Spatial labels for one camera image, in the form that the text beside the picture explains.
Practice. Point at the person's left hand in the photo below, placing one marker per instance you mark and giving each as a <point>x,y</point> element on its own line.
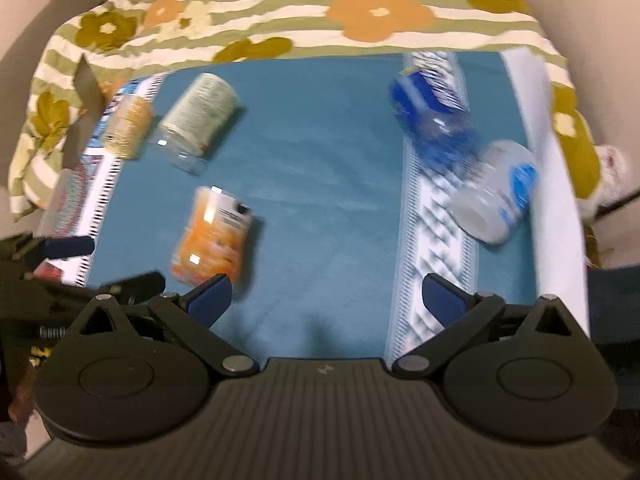
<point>23,402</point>

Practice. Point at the grey paper card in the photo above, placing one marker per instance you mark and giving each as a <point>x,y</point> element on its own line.
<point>92,106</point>

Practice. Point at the floral striped quilt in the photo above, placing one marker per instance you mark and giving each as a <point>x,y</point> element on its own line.
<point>123,39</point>

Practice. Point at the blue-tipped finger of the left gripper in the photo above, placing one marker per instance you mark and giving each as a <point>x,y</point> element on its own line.
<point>68,247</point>

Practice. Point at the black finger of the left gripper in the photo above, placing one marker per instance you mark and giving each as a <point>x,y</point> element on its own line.
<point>135,289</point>

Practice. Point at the white green label plastic cup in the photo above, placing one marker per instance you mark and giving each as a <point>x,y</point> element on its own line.
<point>188,132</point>

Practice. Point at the white frosted plastic cup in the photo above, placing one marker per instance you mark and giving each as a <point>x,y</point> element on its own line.
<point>496,192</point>

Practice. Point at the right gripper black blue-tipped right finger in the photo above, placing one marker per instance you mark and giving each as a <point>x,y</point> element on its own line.
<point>463,316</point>

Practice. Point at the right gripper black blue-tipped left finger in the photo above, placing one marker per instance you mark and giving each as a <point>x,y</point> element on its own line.
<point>189,318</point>

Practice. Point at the yellow clear plastic cup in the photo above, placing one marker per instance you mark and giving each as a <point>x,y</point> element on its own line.
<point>128,126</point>

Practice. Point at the blue label plastic cup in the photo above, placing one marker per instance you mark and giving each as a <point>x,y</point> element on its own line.
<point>439,125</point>

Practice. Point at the teal patterned cloth mat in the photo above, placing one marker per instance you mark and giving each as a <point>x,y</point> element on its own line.
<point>347,223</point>

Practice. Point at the orange label plastic cup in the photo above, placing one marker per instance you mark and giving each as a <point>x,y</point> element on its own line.
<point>214,239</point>

